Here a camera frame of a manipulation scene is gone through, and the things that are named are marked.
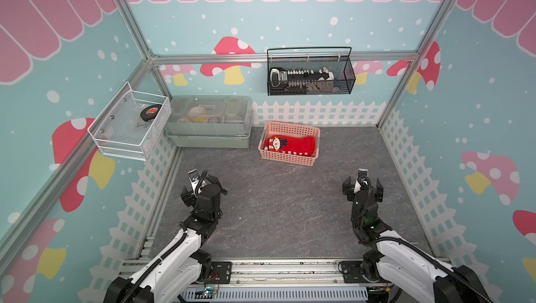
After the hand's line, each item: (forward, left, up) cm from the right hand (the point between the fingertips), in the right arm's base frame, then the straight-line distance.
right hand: (363, 178), depth 83 cm
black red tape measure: (+17, +82, +22) cm, 87 cm away
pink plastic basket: (+39, +37, -10) cm, 54 cm away
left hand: (-2, +65, +1) cm, 65 cm away
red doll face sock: (+24, +21, -7) cm, 33 cm away
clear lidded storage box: (+33, +65, +2) cm, 73 cm away
